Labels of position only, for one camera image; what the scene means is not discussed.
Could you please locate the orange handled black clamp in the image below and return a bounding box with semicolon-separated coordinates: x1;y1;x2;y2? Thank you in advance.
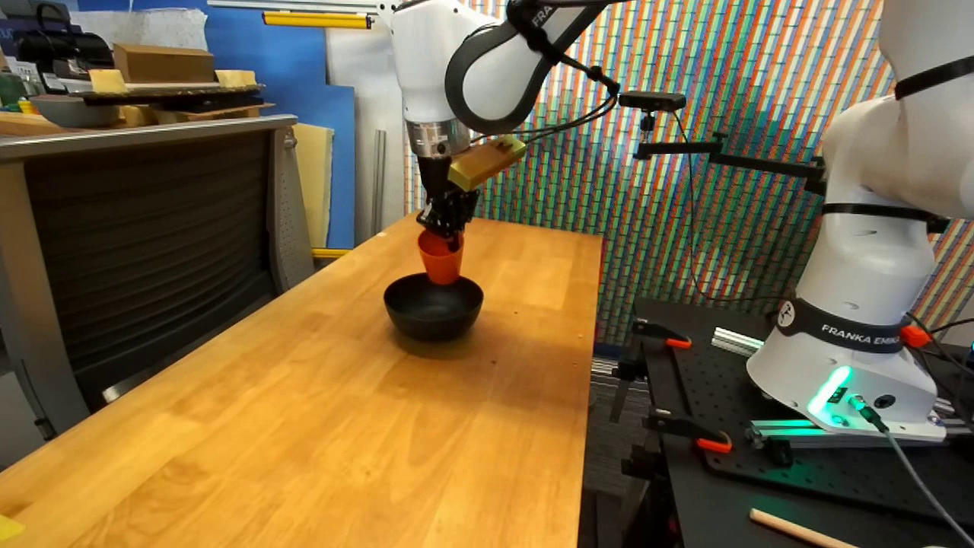
630;316;700;357
645;404;738;459

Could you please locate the brown box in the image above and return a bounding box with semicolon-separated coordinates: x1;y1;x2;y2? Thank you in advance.
111;42;223;85

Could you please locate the black external camera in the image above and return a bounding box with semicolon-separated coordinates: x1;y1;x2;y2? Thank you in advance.
616;89;690;117

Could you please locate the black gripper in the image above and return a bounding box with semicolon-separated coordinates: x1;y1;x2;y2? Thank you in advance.
415;148;481;251

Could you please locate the yellow bar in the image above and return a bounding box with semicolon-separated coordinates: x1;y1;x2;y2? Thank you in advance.
259;8;373;33

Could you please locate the short aluminium profile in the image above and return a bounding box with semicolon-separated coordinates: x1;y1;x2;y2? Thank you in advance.
710;324;766;358

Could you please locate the grey mesh office chair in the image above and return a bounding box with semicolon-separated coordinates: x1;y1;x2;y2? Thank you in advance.
0;113;312;442

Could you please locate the orange plastic cup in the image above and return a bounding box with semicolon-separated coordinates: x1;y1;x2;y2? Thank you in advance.
415;229;468;289

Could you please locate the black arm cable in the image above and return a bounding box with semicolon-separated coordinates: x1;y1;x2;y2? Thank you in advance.
506;0;624;145

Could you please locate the black flat tray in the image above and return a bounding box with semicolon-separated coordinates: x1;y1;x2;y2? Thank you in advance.
83;89;267;113

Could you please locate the yellowish wrist camera block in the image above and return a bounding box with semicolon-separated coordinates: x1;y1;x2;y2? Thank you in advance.
443;135;532;194

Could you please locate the wooden stick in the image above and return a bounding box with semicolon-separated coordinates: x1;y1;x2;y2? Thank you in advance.
746;504;865;548

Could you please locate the beige panel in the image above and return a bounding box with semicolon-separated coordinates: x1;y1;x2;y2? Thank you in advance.
289;119;338;255

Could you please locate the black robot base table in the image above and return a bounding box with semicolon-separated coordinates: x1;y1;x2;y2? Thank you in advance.
578;294;974;548

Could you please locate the blue board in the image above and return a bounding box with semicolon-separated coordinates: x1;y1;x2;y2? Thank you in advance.
197;0;358;254

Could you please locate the orange clamp handle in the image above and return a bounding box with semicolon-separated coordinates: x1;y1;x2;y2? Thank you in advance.
897;320;938;354

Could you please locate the grey base cable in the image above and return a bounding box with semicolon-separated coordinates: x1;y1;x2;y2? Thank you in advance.
850;393;974;548

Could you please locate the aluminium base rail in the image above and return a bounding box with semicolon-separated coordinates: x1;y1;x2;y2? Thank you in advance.
746;413;956;452

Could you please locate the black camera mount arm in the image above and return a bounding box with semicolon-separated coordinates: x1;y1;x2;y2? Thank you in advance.
630;111;830;197

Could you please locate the black bowl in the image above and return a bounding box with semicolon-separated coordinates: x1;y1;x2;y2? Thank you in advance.
381;272;487;348

